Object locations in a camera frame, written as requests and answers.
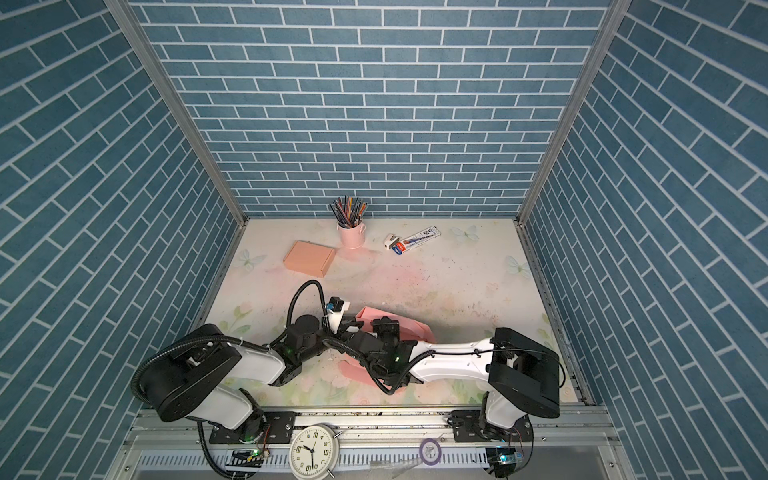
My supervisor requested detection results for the pink paper box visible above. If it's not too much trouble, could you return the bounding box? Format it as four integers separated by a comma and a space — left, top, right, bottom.
338, 307, 435, 389

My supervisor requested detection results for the orange paper box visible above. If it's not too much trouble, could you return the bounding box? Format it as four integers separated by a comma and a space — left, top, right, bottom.
283, 240, 337, 278

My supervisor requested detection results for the toothpaste tube packet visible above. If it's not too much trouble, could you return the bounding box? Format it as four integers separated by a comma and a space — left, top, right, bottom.
389, 226, 442, 255

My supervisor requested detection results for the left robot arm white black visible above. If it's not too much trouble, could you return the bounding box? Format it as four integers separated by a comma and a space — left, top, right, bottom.
130, 315, 330, 430

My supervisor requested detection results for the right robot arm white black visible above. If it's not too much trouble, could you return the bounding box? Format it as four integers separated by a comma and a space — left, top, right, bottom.
322, 316, 563, 429

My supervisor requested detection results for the purple tape roll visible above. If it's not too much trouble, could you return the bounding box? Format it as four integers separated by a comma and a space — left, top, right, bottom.
419, 438, 442, 467

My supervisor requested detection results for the pink pencil cup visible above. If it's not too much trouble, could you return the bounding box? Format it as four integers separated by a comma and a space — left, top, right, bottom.
337, 223, 366, 250

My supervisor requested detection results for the white alarm clock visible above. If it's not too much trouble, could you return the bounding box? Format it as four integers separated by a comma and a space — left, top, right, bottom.
288, 424, 341, 480

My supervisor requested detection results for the left circuit board green led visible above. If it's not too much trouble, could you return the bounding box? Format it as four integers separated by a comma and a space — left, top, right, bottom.
226, 449, 265, 470

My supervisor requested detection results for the circuit board green led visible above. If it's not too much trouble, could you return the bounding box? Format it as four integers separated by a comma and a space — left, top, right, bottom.
484, 447, 519, 479
226, 449, 265, 470

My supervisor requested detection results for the coloured pencils bunch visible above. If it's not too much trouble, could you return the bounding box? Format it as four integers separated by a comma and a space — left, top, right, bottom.
329, 196, 368, 229

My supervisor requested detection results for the right circuit board green led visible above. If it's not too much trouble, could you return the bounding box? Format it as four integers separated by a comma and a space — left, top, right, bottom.
484, 447, 519, 479

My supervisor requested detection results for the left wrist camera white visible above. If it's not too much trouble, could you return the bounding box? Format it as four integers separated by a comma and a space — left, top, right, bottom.
326, 296, 350, 334

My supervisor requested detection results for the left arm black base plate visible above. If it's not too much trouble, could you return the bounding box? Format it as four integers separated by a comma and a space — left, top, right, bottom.
209, 411, 297, 446

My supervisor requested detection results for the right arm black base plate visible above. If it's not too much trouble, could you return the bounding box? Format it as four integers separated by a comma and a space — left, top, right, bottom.
447, 409, 534, 443

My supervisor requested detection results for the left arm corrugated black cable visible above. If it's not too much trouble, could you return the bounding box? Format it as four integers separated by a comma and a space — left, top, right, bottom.
130, 279, 328, 409

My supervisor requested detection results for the aluminium front rail frame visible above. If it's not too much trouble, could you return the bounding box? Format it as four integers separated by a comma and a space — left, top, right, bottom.
107, 404, 635, 479

